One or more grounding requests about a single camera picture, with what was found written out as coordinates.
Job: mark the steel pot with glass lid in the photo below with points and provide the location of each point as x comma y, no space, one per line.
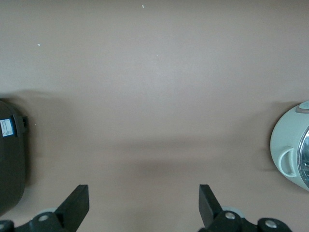
286,147

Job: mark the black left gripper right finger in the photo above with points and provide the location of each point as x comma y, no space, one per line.
209,206

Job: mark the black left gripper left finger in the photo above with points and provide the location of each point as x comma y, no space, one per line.
76,205

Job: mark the black rice cooker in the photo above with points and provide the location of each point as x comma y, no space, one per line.
10,157

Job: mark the glass pot lid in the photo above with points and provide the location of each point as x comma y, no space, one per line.
305,157

